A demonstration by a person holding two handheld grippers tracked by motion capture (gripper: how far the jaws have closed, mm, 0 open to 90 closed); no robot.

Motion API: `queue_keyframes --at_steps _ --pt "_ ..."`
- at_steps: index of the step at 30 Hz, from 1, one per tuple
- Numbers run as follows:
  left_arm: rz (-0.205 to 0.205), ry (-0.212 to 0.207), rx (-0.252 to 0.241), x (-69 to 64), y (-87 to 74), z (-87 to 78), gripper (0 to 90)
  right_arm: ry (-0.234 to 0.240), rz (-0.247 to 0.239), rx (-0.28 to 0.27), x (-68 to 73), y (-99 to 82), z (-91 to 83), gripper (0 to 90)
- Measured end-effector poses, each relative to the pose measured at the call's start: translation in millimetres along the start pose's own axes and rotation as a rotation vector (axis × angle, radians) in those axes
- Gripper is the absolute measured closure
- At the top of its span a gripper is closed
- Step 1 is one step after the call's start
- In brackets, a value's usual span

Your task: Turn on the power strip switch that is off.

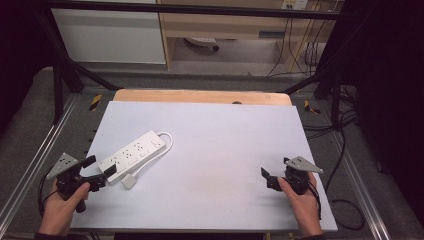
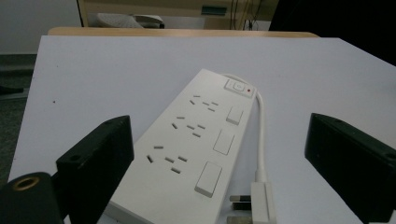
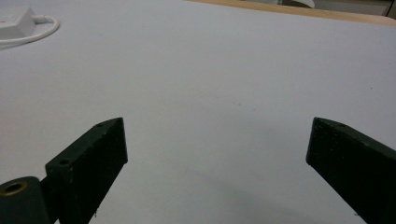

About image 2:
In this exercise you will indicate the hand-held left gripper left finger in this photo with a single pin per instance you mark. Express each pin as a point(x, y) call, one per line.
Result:
point(93, 168)

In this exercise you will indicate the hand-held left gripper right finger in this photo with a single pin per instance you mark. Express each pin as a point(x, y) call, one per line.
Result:
point(351, 165)

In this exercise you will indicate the white power strip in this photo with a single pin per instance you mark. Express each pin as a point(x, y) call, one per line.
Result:
point(186, 146)

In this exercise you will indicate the white power plug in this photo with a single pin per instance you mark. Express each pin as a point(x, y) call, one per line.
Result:
point(263, 203)

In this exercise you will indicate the white chair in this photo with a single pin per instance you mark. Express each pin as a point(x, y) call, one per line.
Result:
point(124, 20)

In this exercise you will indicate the wooden table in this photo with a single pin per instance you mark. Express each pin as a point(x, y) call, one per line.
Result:
point(174, 32)

